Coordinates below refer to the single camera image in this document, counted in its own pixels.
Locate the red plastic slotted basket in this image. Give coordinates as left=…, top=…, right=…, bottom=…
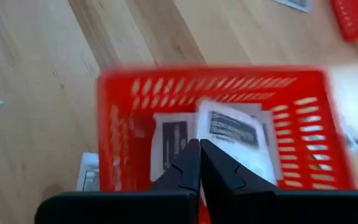
left=95, top=65, right=358, bottom=192
left=330, top=0, right=358, bottom=42

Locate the white first aid packet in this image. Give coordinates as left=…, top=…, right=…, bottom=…
left=272, top=0, right=313, bottom=14
left=75, top=151, right=101, bottom=192

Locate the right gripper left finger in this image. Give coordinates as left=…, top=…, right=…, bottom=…
left=150, top=139, right=201, bottom=191

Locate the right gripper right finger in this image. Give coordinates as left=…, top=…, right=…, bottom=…
left=201, top=139, right=278, bottom=192

